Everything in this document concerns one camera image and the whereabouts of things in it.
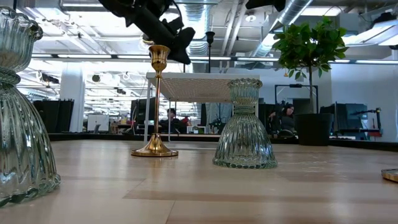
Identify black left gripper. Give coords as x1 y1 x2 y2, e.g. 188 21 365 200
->
98 0 196 65

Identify gold tall candlestick holder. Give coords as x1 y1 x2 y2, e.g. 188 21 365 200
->
131 44 179 158
381 168 398 184

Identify clear ribbed glass candle holder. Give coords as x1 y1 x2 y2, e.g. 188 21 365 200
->
212 77 279 170
0 6 62 208

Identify white perforated metal shelf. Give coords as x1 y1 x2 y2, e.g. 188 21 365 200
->
144 72 261 151

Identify black computer monitor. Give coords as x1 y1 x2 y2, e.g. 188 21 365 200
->
130 97 157 125

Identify green leafy small tree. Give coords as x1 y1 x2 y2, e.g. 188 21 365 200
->
272 15 349 115

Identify black cabinets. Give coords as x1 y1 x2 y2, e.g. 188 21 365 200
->
32 98 75 134

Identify black plant pot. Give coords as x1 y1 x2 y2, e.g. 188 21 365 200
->
294 112 334 147

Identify dark wide monitor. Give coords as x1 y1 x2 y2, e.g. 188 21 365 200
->
320 102 369 131

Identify black ceiling fixture yellow cable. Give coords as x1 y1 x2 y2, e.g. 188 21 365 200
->
139 32 155 47

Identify black tube frame stand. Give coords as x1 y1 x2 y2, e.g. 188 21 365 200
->
274 83 319 114

